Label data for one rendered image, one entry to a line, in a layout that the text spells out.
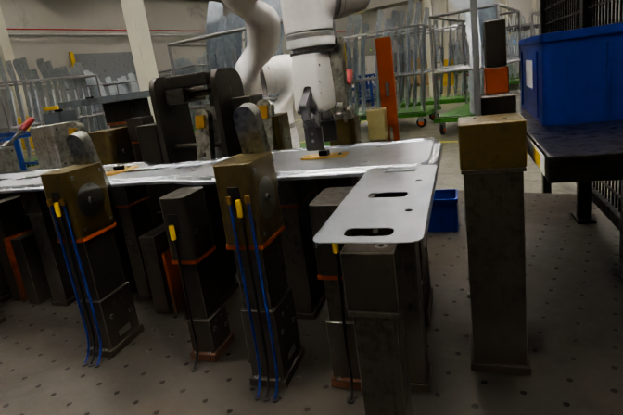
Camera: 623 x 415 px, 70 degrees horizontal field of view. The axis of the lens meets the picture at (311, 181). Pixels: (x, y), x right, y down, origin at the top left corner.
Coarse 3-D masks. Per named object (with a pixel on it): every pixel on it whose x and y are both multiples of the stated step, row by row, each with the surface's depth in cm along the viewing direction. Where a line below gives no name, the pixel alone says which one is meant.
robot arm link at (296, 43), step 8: (304, 32) 72; (312, 32) 72; (320, 32) 73; (328, 32) 74; (288, 40) 74; (296, 40) 73; (304, 40) 73; (312, 40) 73; (320, 40) 73; (328, 40) 74; (288, 48) 75; (296, 48) 74; (304, 48) 74; (312, 48) 74; (320, 48) 74
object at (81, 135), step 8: (72, 136) 78; (80, 136) 78; (88, 136) 79; (72, 144) 78; (80, 144) 78; (88, 144) 79; (72, 152) 79; (80, 152) 79; (88, 152) 79; (80, 160) 80; (88, 160) 79; (96, 160) 81
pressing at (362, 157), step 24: (360, 144) 88; (384, 144) 86; (408, 144) 83; (432, 144) 79; (144, 168) 96; (168, 168) 92; (192, 168) 88; (288, 168) 75; (312, 168) 72; (336, 168) 70; (360, 168) 69; (0, 192) 96
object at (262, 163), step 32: (224, 160) 63; (256, 160) 60; (224, 192) 60; (256, 192) 60; (224, 224) 62; (256, 224) 60; (256, 256) 61; (256, 288) 64; (288, 288) 70; (256, 320) 65; (288, 320) 69; (256, 352) 65; (288, 352) 68; (256, 384) 68
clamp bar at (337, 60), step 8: (336, 40) 88; (336, 48) 91; (344, 48) 92; (336, 56) 92; (344, 56) 91; (336, 64) 92; (344, 64) 91; (336, 72) 92; (344, 72) 91; (336, 80) 92; (344, 80) 91; (336, 88) 92; (344, 88) 91; (336, 96) 92; (344, 96) 91; (344, 104) 91; (344, 112) 91; (344, 120) 91
